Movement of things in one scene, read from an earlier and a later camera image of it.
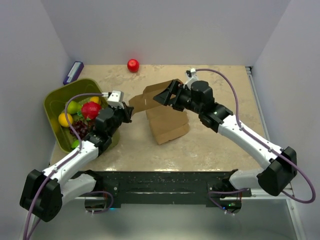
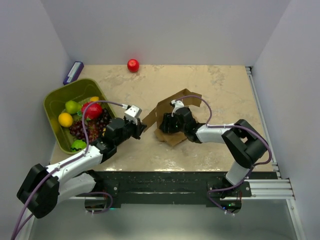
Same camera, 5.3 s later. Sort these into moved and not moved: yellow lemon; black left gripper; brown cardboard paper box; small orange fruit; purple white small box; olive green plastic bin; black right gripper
Moved: black left gripper; black right gripper; brown cardboard paper box
Not moved: small orange fruit; yellow lemon; olive green plastic bin; purple white small box
